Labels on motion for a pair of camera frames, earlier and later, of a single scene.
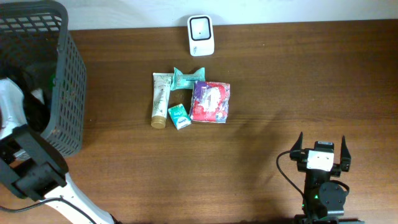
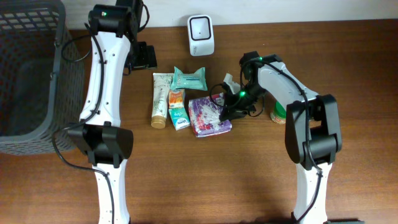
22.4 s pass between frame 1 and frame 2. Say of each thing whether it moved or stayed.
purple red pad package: moved
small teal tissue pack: stayed
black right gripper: moved
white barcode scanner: stayed
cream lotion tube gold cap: stayed
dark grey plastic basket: stayed
